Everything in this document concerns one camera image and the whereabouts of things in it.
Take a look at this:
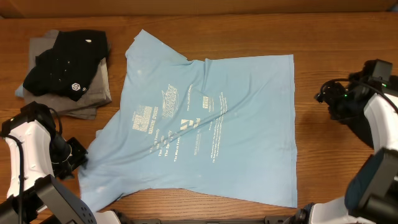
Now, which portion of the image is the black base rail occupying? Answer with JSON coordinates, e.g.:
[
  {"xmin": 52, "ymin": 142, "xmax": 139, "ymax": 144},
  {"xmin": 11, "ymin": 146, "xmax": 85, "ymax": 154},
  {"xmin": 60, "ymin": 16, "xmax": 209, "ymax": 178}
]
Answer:
[{"xmin": 129, "ymin": 215, "xmax": 291, "ymax": 224}]

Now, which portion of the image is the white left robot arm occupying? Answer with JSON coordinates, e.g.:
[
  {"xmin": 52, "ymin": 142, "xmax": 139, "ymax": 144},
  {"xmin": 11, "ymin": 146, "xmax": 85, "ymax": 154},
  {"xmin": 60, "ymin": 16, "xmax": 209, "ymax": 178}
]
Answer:
[{"xmin": 1, "ymin": 101, "xmax": 124, "ymax": 224}]

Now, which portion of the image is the light blue printed t-shirt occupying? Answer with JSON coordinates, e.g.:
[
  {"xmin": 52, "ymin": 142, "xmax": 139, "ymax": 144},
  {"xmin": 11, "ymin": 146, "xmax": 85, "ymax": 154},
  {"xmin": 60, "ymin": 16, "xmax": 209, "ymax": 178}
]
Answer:
[{"xmin": 78, "ymin": 31, "xmax": 298, "ymax": 211}]

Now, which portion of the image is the black cloth pile right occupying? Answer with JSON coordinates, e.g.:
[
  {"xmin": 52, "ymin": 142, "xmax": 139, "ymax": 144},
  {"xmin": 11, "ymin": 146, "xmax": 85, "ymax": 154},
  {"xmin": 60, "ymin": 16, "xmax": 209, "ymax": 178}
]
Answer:
[{"xmin": 342, "ymin": 118, "xmax": 374, "ymax": 148}]

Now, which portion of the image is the black folded garment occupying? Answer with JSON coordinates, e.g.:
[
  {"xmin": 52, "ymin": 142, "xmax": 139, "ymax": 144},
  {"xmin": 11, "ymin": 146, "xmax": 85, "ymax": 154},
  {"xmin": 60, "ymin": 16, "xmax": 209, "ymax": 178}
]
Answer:
[{"xmin": 23, "ymin": 30, "xmax": 108, "ymax": 101}]

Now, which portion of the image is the grey folded garment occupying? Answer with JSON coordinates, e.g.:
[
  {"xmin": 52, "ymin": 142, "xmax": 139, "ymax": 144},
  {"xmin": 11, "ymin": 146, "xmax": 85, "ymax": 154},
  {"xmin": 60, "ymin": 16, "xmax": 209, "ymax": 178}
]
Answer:
[{"xmin": 23, "ymin": 30, "xmax": 112, "ymax": 119}]

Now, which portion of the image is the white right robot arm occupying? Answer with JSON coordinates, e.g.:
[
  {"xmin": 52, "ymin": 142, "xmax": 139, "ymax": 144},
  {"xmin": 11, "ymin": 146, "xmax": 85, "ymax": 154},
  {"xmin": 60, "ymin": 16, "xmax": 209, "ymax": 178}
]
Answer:
[{"xmin": 285, "ymin": 72, "xmax": 397, "ymax": 223}]

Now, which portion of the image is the light blue folded garment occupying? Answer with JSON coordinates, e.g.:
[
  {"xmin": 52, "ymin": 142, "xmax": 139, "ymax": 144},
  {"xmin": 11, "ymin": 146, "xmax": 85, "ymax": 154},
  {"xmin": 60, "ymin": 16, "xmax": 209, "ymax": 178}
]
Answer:
[{"xmin": 15, "ymin": 85, "xmax": 24, "ymax": 98}]

